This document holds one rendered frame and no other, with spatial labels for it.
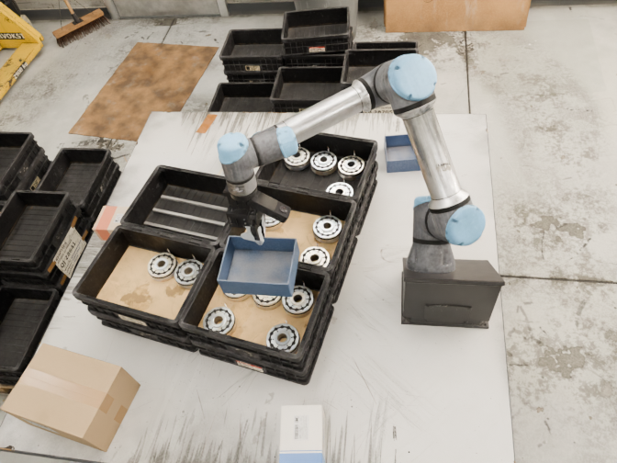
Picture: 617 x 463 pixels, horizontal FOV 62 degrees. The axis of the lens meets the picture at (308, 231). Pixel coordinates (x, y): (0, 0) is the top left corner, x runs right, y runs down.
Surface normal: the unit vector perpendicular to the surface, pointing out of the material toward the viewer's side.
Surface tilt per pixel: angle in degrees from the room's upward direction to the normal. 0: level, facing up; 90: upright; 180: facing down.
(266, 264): 1
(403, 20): 73
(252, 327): 0
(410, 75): 43
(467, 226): 59
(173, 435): 0
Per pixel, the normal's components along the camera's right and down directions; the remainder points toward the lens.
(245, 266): -0.12, -0.58
